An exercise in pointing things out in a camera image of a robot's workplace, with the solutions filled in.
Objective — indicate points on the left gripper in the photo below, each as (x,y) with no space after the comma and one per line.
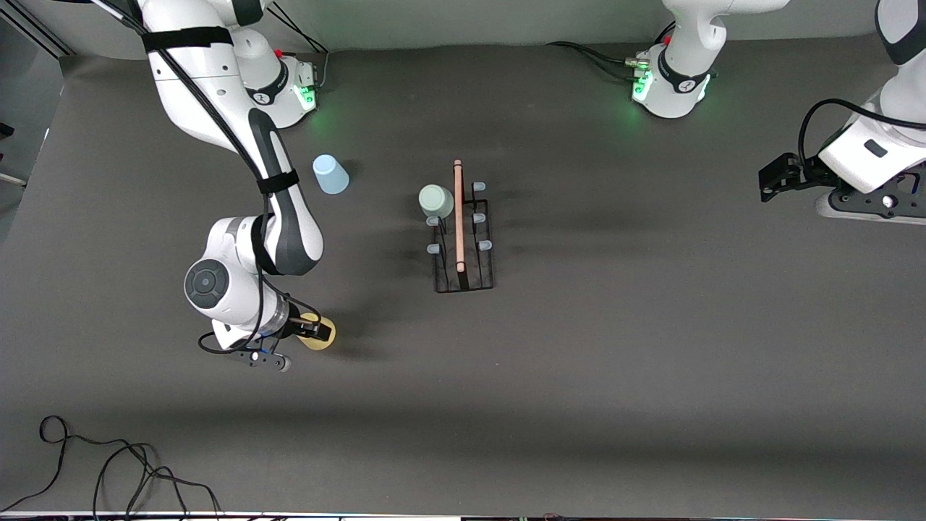
(808,172)

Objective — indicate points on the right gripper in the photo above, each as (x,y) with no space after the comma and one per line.
(296,328)

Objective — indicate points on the yellow plastic cup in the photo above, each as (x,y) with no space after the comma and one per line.
(317,345)

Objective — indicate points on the pale green plastic cup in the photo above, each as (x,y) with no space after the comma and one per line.
(436,201)

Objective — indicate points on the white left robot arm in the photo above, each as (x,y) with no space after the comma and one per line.
(680,72)

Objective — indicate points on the light blue plastic cup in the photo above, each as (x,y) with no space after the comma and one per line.
(331,177)

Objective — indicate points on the dark grey table mat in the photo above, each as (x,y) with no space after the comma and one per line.
(579,398)

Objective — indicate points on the grey metal rail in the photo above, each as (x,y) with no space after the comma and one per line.
(43,32)

